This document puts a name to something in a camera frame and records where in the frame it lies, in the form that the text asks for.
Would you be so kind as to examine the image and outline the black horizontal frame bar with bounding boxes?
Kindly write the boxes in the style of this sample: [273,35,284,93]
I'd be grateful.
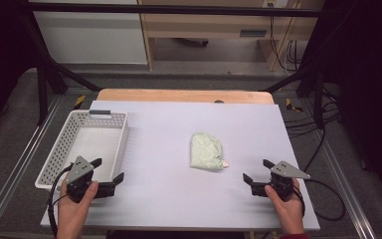
[29,1,323,18]

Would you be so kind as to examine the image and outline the white perforated plastic basket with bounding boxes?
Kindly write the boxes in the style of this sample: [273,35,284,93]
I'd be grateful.
[34,110,129,192]

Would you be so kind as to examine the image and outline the person's left hand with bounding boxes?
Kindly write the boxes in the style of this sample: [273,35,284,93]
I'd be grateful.
[57,180,99,234]

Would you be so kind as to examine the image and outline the wooden table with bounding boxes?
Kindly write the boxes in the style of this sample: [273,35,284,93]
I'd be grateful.
[96,88,276,105]

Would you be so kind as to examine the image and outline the dark curtain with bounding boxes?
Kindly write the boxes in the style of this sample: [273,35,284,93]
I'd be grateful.
[321,0,382,203]
[0,0,36,140]

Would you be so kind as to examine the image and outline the white table board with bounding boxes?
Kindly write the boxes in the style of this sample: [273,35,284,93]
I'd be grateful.
[40,100,321,232]

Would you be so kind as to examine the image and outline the aluminium floor rail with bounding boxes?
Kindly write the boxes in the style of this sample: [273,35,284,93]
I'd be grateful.
[298,99,378,239]
[0,95,63,239]

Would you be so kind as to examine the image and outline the black floor cables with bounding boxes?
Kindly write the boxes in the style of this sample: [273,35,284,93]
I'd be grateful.
[284,84,343,173]

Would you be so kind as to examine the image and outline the person's red sleeve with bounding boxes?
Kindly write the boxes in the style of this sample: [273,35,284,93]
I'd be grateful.
[280,232,310,239]

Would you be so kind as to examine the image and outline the light wooden desk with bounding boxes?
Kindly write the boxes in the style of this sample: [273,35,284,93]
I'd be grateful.
[136,0,326,72]

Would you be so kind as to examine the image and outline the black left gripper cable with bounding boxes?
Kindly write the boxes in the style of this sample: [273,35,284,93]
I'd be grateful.
[47,163,75,239]

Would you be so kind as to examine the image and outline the hanging black cables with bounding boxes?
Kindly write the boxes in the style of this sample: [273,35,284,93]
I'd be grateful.
[269,2,300,72]

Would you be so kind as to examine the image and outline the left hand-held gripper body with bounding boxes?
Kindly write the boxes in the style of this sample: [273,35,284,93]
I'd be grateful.
[65,155,97,204]

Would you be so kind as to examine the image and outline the light green cloth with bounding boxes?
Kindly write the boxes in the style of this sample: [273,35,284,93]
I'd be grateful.
[189,132,229,172]

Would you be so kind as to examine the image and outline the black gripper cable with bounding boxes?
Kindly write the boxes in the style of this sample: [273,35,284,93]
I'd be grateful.
[47,163,75,239]
[291,178,346,222]

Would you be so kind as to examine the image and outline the yellow black floor tape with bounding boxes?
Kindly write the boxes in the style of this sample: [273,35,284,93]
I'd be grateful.
[73,95,87,110]
[285,98,304,114]

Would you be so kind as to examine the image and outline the person's right hand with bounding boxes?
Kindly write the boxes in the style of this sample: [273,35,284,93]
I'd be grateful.
[264,178,305,237]

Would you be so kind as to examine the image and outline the black metal stand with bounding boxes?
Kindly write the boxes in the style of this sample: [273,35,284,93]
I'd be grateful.
[19,9,102,126]
[261,56,343,129]

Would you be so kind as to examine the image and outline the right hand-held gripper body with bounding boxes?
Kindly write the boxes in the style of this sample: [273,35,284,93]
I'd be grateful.
[268,160,311,202]

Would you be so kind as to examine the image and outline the white cabinet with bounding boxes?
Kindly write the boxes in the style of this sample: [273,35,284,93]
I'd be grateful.
[32,0,149,66]

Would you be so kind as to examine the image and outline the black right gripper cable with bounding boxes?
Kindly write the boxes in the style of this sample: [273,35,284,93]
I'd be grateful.
[291,178,346,222]

